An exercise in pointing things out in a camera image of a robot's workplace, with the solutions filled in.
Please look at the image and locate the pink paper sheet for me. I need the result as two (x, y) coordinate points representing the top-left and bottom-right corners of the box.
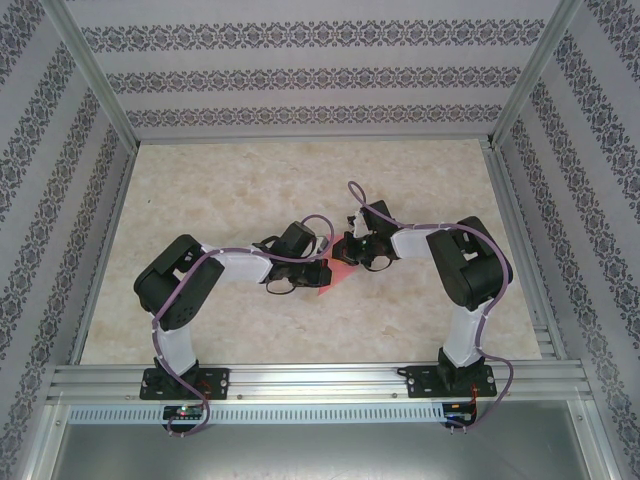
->
(317, 233), (359, 296)

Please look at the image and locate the grey sheet metal tray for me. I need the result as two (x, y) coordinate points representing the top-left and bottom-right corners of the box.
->
(44, 402), (616, 480)

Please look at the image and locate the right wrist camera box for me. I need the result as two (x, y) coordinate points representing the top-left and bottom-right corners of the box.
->
(346, 211), (370, 240)

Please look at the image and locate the aluminium mounting rail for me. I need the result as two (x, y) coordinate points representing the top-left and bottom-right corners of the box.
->
(47, 362), (594, 404)

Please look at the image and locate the aluminium back frame bar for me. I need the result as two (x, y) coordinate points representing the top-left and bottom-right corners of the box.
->
(134, 133), (494, 145)

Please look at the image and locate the slotted grey cable duct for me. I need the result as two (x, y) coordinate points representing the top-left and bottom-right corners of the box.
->
(67, 402), (446, 426)

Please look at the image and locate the aluminium side rail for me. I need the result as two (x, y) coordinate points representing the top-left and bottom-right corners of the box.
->
(480, 138), (571, 361)
(69, 144), (140, 365)

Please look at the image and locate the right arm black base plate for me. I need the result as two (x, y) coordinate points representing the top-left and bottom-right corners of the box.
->
(405, 363), (499, 400)

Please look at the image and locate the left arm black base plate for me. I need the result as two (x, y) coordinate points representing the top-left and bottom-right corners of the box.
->
(139, 367), (231, 401)

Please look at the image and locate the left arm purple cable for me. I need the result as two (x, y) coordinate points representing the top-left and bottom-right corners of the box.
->
(152, 214), (335, 440)

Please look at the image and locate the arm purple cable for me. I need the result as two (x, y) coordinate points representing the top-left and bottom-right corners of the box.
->
(152, 214), (335, 440)
(346, 179), (516, 436)

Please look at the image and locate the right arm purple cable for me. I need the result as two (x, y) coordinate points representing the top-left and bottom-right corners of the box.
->
(346, 179), (516, 436)

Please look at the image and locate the aluminium frame post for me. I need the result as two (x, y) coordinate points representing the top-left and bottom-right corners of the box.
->
(42, 0), (140, 147)
(488, 0), (585, 147)

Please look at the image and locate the aluminium frame leg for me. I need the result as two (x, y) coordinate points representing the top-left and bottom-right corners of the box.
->
(19, 399), (69, 480)
(574, 399), (624, 480)

